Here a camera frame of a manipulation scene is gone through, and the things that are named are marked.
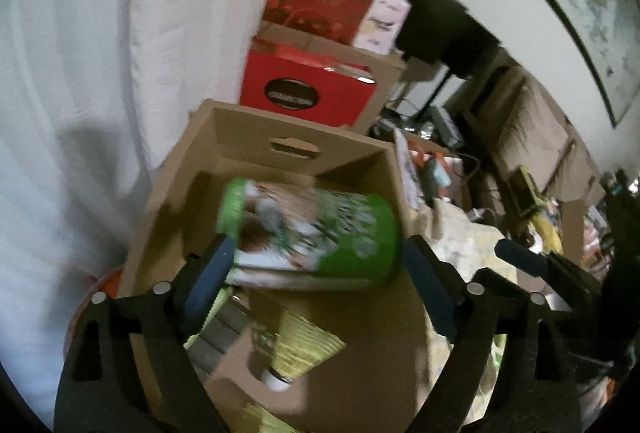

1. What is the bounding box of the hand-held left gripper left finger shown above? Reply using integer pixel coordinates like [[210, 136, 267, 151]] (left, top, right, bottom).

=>
[[54, 235, 236, 433]]

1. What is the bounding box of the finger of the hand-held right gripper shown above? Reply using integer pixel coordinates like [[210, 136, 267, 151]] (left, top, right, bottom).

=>
[[494, 238, 606, 296]]

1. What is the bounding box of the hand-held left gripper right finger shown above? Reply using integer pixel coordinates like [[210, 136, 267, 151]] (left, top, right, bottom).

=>
[[402, 234, 583, 433]]

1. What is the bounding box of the green hand grip exerciser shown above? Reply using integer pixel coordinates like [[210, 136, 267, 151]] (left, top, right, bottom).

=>
[[184, 285, 251, 376]]

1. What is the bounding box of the brown cardboard box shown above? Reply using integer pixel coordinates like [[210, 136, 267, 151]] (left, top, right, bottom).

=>
[[117, 99, 436, 433]]

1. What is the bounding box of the green printed can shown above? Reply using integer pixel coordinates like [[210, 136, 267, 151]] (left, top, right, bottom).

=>
[[216, 178, 401, 289]]

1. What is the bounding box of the yellow shuttlecock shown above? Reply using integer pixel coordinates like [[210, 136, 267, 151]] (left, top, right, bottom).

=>
[[252, 305, 347, 393], [240, 400, 301, 433]]

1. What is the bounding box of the yellow bag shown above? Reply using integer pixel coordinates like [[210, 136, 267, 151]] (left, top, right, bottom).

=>
[[532, 208, 566, 254]]

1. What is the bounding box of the cardboard piece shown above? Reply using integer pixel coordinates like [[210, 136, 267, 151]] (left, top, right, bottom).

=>
[[560, 200, 591, 264]]

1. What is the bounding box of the floral cloth bag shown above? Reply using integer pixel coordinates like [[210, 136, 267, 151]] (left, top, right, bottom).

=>
[[415, 200, 506, 274]]

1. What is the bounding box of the black and green device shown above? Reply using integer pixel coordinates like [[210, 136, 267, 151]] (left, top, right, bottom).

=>
[[509, 165, 547, 219]]

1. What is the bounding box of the open box with orange items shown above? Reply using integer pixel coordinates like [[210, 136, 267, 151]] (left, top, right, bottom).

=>
[[392, 128, 461, 208]]

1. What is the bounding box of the brown sofa cushion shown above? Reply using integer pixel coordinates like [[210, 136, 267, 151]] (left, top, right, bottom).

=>
[[492, 78, 576, 184]]

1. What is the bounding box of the grey device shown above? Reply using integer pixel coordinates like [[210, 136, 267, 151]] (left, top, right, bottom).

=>
[[430, 105, 463, 146]]

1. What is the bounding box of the red bag with black label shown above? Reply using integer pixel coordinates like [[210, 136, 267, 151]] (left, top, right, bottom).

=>
[[239, 40, 378, 126]]

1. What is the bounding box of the large closed cardboard box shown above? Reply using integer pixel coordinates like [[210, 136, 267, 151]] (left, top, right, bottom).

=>
[[250, 23, 406, 134]]

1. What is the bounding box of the black speaker on stand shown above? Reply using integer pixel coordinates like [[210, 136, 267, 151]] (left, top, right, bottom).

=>
[[397, 0, 468, 64], [440, 8, 502, 78]]

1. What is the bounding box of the white curtain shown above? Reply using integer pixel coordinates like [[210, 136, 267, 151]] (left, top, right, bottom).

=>
[[0, 0, 301, 429]]

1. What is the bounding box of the small white box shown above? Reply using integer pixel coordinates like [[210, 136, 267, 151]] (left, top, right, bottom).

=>
[[355, 0, 412, 54]]

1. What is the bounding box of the framed wall picture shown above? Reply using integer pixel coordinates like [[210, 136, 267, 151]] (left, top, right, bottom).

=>
[[529, 0, 640, 128]]

